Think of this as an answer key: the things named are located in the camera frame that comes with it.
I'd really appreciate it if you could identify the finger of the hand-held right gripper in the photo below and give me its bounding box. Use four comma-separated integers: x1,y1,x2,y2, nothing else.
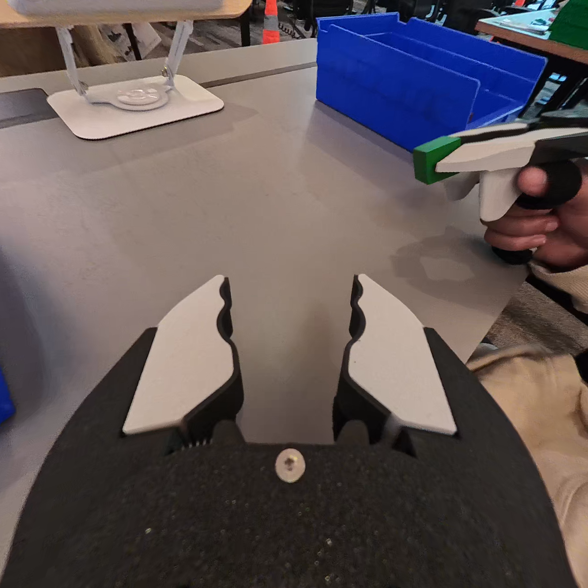
434,138,541,222
451,120,546,144

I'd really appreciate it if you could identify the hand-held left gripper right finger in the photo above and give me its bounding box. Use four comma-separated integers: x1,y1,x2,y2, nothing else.
333,274,458,445

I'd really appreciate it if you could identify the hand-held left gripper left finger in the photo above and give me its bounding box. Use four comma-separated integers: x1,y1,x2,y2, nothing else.
122,275,244,437

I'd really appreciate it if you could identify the green wooden cube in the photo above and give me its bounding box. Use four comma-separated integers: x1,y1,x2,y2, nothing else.
413,136,461,185

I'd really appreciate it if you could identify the blue plastic bin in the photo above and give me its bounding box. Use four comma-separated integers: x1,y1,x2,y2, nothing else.
315,12,548,152
0,365,17,425

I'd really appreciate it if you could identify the person's right forearm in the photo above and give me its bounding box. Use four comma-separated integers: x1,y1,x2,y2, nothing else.
528,259,588,314

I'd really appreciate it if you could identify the brown wooden desk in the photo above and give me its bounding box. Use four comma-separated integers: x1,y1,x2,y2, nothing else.
475,7,588,66

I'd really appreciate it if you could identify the green bin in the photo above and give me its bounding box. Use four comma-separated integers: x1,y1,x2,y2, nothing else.
549,0,588,45

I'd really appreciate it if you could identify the orange traffic cone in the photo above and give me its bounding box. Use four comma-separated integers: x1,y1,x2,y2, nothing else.
262,0,281,45

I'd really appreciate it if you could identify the instruction sheet on stand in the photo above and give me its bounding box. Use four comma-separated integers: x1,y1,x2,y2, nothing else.
0,0,253,140

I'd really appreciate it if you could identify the printed paper sheet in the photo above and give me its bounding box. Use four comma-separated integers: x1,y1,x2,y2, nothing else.
99,21,162,60

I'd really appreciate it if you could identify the tan coat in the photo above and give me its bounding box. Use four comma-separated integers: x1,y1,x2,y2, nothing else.
0,25,111,79

